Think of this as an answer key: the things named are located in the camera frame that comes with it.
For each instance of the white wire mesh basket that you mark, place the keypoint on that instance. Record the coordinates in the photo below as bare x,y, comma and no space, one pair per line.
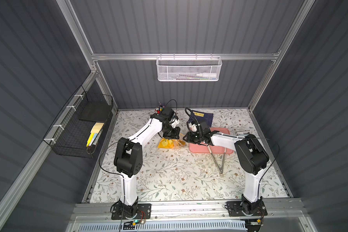
184,68

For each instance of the black tray in basket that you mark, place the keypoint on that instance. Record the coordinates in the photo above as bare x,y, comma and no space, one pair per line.
95,112

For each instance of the pink plastic tray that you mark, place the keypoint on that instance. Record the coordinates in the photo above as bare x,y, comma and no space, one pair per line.
194,148

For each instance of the dark blue notebook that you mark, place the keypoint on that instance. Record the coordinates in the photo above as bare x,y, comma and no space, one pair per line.
202,116

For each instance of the yellow sticky notes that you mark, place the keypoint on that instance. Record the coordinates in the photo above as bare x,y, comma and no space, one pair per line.
96,129

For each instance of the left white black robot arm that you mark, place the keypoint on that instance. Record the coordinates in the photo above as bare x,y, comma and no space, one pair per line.
129,155

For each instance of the metal tongs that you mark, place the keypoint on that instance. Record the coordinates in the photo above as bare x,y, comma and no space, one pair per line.
219,162

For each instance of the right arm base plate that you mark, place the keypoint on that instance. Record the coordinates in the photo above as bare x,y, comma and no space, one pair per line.
244,208

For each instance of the clear resealable bag yellow print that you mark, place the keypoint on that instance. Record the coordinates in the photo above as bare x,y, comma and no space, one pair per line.
171,144

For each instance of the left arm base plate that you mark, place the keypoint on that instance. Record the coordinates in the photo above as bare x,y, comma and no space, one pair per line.
137,211

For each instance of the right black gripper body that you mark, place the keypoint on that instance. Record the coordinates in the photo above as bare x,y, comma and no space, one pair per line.
191,137

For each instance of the black wire wall basket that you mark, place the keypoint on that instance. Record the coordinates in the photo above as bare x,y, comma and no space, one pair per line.
68,135

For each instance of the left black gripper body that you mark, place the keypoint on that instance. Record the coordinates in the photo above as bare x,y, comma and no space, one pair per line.
172,134

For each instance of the white marker in basket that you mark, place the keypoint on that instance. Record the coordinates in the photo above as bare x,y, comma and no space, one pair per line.
207,75

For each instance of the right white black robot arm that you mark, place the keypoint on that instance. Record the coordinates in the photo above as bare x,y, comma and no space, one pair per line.
251,155

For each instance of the small teal eraser box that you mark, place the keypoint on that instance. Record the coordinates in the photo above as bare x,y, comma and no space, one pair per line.
243,133

